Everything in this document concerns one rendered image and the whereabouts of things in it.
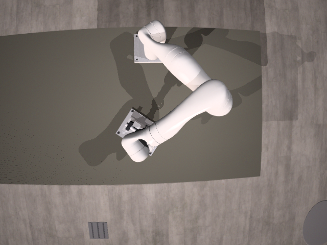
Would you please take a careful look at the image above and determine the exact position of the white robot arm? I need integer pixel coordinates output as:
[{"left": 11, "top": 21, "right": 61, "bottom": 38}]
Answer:
[{"left": 122, "top": 20, "right": 233, "bottom": 162}]

